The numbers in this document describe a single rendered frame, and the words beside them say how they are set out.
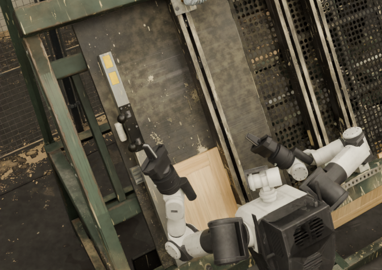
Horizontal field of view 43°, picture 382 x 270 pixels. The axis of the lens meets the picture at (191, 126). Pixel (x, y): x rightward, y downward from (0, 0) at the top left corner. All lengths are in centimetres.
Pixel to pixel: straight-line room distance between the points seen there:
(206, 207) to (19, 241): 188
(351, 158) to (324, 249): 40
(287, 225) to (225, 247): 22
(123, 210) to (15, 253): 169
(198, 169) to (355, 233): 163
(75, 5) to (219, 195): 101
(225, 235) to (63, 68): 93
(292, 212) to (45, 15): 114
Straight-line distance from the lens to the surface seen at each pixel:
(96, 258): 324
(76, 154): 197
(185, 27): 210
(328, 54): 245
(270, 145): 201
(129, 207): 214
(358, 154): 199
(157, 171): 163
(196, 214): 219
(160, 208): 210
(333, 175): 190
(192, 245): 184
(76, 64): 207
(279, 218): 168
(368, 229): 356
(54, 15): 194
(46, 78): 196
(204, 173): 218
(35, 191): 409
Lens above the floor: 265
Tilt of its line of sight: 37 degrees down
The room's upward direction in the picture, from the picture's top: 6 degrees counter-clockwise
